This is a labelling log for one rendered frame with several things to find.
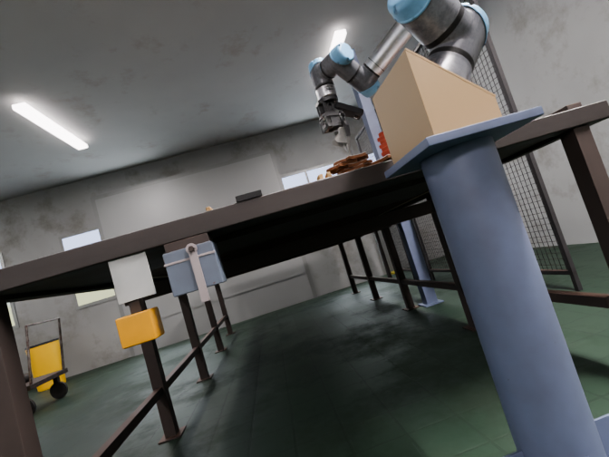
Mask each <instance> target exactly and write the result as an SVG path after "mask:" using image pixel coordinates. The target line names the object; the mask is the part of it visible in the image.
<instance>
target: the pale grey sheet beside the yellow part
mask: <svg viewBox="0 0 609 457"><path fill-rule="evenodd" d="M108 264H109V268H110V272H111V277H112V281H113V285H114V288H115V292H116V296H117V298H118V302H119V305H120V304H124V303H127V302H130V301H132V300H136V299H139V298H142V297H147V296H150V295H154V294H157V293H156V289H155V286H154V283H153V279H152V275H151V272H150V266H149V262H148V260H147V256H146V252H145V251H143V252H141V253H138V254H134V255H131V256H127V257H125V258H119V259H115V260H113V261H109V262H108Z"/></svg>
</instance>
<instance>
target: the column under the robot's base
mask: <svg viewBox="0 0 609 457"><path fill-rule="evenodd" d="M543 114H544V111H543V108H542V106H537V107H535V108H531V109H528V110H524V111H521V112H515V113H511V114H509V115H505V116H502V117H498V118H495V119H492V120H488V121H484V122H479V123H476V124H472V125H469V126H466V127H462V128H458V129H456V130H452V131H446V132H443V133H440V134H436V135H432V136H430V137H427V138H425V139H424V140H423V141H422V142H420V143H419V144H418V145H417V146H416V147H414V148H413V149H412V150H411V151H409V152H408V153H407V154H406V155H405V156H403V157H402V158H401V159H400V160H398V161H397V162H396V163H395V164H394V165H392V166H391V167H390V168H389V169H388V170H386V171H385V172H384V174H385V177H386V179H389V178H392V177H396V176H399V175H402V174H405V173H409V172H412V171H416V170H422V172H423V175H424V178H425V180H426V183H427V186H428V189H429V192H430V195H431V198H432V201H433V204H434V207H435V210H436V212H437V215H438V218H439V221H440V225H441V228H442V231H443V234H444V237H445V239H446V242H447V245H448V248H449V252H450V254H451V257H452V260H453V263H454V266H455V268H456V271H457V274H458V277H459V282H460V284H461V287H462V290H463V293H464V296H465V298H466V301H467V304H468V306H469V311H470V313H471V316H472V319H473V322H474V325H475V327H476V330H477V333H478V338H479V341H480V343H481V346H482V349H483V352H484V355H485V357H486V360H487V362H488V367H489V370H490V372H491V375H492V378H493V381H494V384H495V386H496V389H497V392H498V397H499V400H500V402H501V405H502V408H503V411H504V414H505V416H506V419H507V424H508V427H509V430H510V432H511V434H512V437H513V440H514V443H515V445H516V448H517V451H516V452H512V453H511V454H508V455H506V456H503V457H609V413H608V414H606V415H603V416H601V417H598V418H596V419H594V418H593V416H592V413H591V410H590V408H589V405H588V402H587V400H586V397H585V393H584V390H583V387H582V385H581V383H580V380H579V377H578V374H577V372H576V370H575V365H574V362H573V360H572V357H571V355H570V352H569V349H568V347H567V344H566V340H565V337H564V335H563V332H562V329H561V326H560V324H559V322H558V319H557V316H556V312H555V310H554V307H553V304H552V301H551V299H550V296H549V294H548V291H547V288H546V284H545V281H544V279H543V276H542V274H541V271H540V268H539V265H538V263H537V259H536V256H535V253H534V250H533V249H532V246H531V243H530V240H529V237H528V235H527V231H526V228H525V226H524V223H523V220H522V218H521V215H520V213H519V210H518V207H517V203H516V201H515V198H514V195H513V192H512V189H511V188H510V185H509V182H508V177H507V175H506V173H505V170H504V167H503V164H502V162H501V159H500V157H499V154H498V150H497V147H496V144H495V141H497V140H499V139H501V138H503V137H504V136H506V135H508V134H510V133H511V132H512V131H515V130H517V129H519V128H520V127H522V126H524V125H526V124H527V123H529V122H531V121H533V120H534V119H536V118H538V117H540V116H542V115H543Z"/></svg>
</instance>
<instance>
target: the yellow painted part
mask: <svg viewBox="0 0 609 457"><path fill-rule="evenodd" d="M128 303H129V307H130V313H131V315H129V316H124V317H121V318H118V319H116V320H115V322H116V326H117V329H118V333H119V337H120V340H121V346H122V349H126V348H129V347H132V346H135V345H140V344H143V343H146V342H149V341H151V340H154V339H157V338H158V337H160V336H161V335H163V334H164V333H165V332H164V328H163V324H162V321H161V318H160V312H159V309H158V307H157V306H156V307H153V308H150V309H147V310H146V309H145V306H144V303H143V299H142V298H139V299H136V300H132V301H130V302H128Z"/></svg>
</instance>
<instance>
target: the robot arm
mask: <svg viewBox="0 0 609 457"><path fill-rule="evenodd" d="M387 6H388V10H389V12H390V14H391V15H392V17H393V18H394V20H395V21H396V22H395V23H394V24H393V26H392V27H391V29H390V30H389V31H388V33H387V34H386V35H385V36H384V37H383V38H382V40H381V41H380V42H379V44H378V45H377V46H376V48H375V49H374V50H373V52H372V53H371V55H370V56H369V57H368V59H367V60H366V61H365V63H364V64H363V65H362V66H360V65H359V64H358V63H357V62H356V61H355V60H354V59H353V57H354V54H353V50H352V49H351V47H350V46H349V45H348V44H346V43H339V44H338V45H336V46H335V47H334V48H333V49H332V50H331V51H330V53H329V54H327V55H326V56H325V58H316V59H314V60H313V61H311V62H310V63H309V65H308V70H309V73H310V77H311V79H312V82H313V85H314V89H315V93H316V96H317V99H318V101H317V104H316V105H315V107H316V110H317V112H318V115H319V119H320V120H319V124H320V127H321V131H322V134H324V133H328V132H333V131H336V132H335V133H334V136H335V139H334V140H333V141H332V145H333V146H340V147H344V149H345V150H346V151H347V152H348V151H350V148H351V136H350V135H351V133H350V127H349V123H348V121H347V118H346V117H350V118H353V119H356V120H360V118H361V117H362V116H363V109H361V108H358V107H354V106H352V105H348V104H345V103H341V102H338V97H337V93H336V90H335V87H334V82H333V78H334V77H335V76H336V75H338V76H339V77H340V78H342V79H343V80H344V81H345V82H347V83H348V84H349V85H351V86H352V87H353V88H354V89H355V90H356V91H357V92H358V93H360V94H361V95H363V96H364V97H366V98H369V97H371V96H373V95H374V94H375V93H376V91H377V89H378V88H379V86H380V82H379V81H378V78H379V77H380V76H381V74H382V73H383V72H384V70H385V69H386V68H387V67H388V65H389V64H390V63H391V62H392V60H393V59H394V58H395V56H396V55H397V54H398V53H399V51H400V50H401V49H402V47H403V46H404V45H405V44H406V43H407V42H408V41H409V40H410V38H411V37H412V36H413V37H415V38H416V39H417V40H418V41H419V42H420V43H421V45H423V46H424V47H425V48H426V49H427V50H428V51H429V52H430V53H429V55H428V58H427V59H428V60H430V61H432V62H434V63H436V64H438V65H440V66H442V67H444V68H445V69H447V70H449V71H451V72H453V73H455V74H457V75H459V76H461V77H463V78H465V79H466V80H468V81H470V82H471V74H472V72H473V70H474V67H475V65H476V62H477V60H478V58H479V55H480V52H481V50H482V48H483V47H484V45H485V43H486V41H487V36H488V29H489V22H488V17H487V15H486V13H485V12H484V11H483V10H482V9H481V8H480V7H479V6H477V5H469V3H460V1H459V0H388V4H387ZM321 125H322V126H321ZM322 127H323V128H322Z"/></svg>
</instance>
